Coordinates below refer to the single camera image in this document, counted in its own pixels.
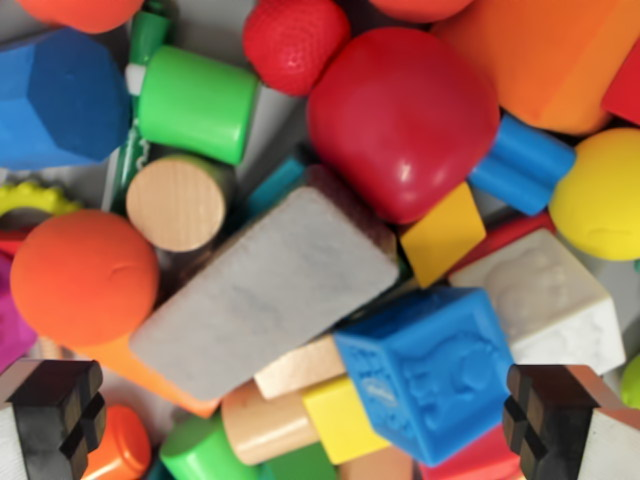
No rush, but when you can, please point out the black-padded metal gripper left finger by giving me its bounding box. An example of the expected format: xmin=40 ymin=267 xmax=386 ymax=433
xmin=0 ymin=357 xmax=108 ymax=480

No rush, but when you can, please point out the black-padded metal gripper right finger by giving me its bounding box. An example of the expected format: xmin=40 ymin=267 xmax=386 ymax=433
xmin=502 ymin=363 xmax=640 ymax=480

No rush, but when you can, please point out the grey felt foam eraser block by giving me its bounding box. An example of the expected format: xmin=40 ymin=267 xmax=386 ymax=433
xmin=127 ymin=163 xmax=402 ymax=402

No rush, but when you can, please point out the grey plastic bin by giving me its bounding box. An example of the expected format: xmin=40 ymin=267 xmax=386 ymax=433
xmin=0 ymin=0 xmax=640 ymax=480

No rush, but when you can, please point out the wooden threaded screw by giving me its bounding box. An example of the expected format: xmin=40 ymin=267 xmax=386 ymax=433
xmin=27 ymin=337 xmax=81 ymax=362

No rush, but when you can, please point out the orange plastic cup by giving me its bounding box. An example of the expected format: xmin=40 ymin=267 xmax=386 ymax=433
xmin=78 ymin=403 xmax=153 ymax=480

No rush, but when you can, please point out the lime green ball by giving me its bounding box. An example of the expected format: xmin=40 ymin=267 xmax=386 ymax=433
xmin=618 ymin=353 xmax=640 ymax=412

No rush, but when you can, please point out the red embossed rubber cube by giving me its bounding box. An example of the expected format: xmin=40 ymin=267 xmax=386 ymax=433
xmin=416 ymin=423 xmax=522 ymax=480

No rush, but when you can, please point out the magenta embossed rubber cube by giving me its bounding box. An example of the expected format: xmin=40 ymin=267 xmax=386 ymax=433
xmin=0 ymin=253 xmax=40 ymax=375

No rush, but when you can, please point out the long orange wooden block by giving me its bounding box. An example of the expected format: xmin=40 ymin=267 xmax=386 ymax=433
xmin=73 ymin=338 xmax=222 ymax=420

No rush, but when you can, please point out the white embossed rubber cube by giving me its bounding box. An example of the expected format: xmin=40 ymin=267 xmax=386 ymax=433
xmin=447 ymin=227 xmax=628 ymax=377

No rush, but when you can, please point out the blue embossed rubber cube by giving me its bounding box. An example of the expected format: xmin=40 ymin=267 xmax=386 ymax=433
xmin=332 ymin=286 xmax=517 ymax=470

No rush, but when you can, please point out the orange foam ball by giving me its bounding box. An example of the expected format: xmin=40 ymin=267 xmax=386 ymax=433
xmin=368 ymin=0 xmax=477 ymax=25
xmin=16 ymin=0 xmax=147 ymax=36
xmin=8 ymin=208 xmax=162 ymax=350

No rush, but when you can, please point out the green plastic cylinder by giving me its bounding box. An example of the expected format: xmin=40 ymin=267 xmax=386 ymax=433
xmin=158 ymin=413 xmax=267 ymax=480

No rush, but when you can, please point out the red flat piece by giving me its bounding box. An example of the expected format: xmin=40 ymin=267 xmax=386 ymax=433
xmin=0 ymin=227 xmax=30 ymax=260

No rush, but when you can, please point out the natural wooden block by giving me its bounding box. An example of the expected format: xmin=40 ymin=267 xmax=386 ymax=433
xmin=219 ymin=381 xmax=322 ymax=467
xmin=338 ymin=443 xmax=417 ymax=480
xmin=252 ymin=333 xmax=350 ymax=402

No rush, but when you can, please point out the red block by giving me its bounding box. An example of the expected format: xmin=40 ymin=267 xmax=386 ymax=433
xmin=448 ymin=211 xmax=557 ymax=275

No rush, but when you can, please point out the yellow wooden cube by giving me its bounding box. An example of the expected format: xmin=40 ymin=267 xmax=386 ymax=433
xmin=301 ymin=373 xmax=392 ymax=467

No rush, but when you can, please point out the yellow wooden block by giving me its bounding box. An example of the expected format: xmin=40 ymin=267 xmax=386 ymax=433
xmin=398 ymin=181 xmax=488 ymax=291

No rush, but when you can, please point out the yellow foam ball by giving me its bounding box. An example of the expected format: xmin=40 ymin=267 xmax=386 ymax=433
xmin=547 ymin=126 xmax=640 ymax=262

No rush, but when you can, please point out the natural wooden cylinder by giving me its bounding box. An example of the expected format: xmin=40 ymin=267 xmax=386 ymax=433
xmin=123 ymin=153 xmax=237 ymax=255

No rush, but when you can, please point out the green wooden cube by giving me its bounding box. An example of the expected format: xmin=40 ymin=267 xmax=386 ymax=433
xmin=261 ymin=441 xmax=342 ymax=480

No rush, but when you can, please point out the blue plastic spool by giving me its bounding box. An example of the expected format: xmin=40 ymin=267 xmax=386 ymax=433
xmin=466 ymin=113 xmax=577 ymax=217

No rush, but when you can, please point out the blue foam hexagonal block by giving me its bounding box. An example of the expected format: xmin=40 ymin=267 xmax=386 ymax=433
xmin=0 ymin=26 xmax=132 ymax=172

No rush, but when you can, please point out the teal smooth cube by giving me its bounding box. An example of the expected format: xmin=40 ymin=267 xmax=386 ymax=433
xmin=243 ymin=156 xmax=310 ymax=220

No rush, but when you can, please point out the small red cube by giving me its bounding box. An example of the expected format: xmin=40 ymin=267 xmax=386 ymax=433
xmin=598 ymin=43 xmax=640 ymax=127

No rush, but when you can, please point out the glossy dark red rounded toy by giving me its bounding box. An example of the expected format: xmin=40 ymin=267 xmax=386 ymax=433
xmin=306 ymin=26 xmax=502 ymax=227

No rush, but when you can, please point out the green plastic cup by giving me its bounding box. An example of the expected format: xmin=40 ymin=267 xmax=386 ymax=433
xmin=136 ymin=43 xmax=262 ymax=167

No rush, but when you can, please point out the large orange soft shape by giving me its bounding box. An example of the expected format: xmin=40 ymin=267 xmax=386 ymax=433
xmin=431 ymin=0 xmax=640 ymax=137

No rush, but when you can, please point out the green marker pen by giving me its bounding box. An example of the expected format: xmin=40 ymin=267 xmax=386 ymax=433
xmin=101 ymin=0 xmax=172 ymax=217

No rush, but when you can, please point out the small red textured ball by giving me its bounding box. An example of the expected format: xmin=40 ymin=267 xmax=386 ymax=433
xmin=242 ymin=0 xmax=352 ymax=97

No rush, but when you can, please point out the yellow-green toothed ring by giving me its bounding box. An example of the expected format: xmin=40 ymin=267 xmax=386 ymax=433
xmin=0 ymin=179 xmax=85 ymax=232

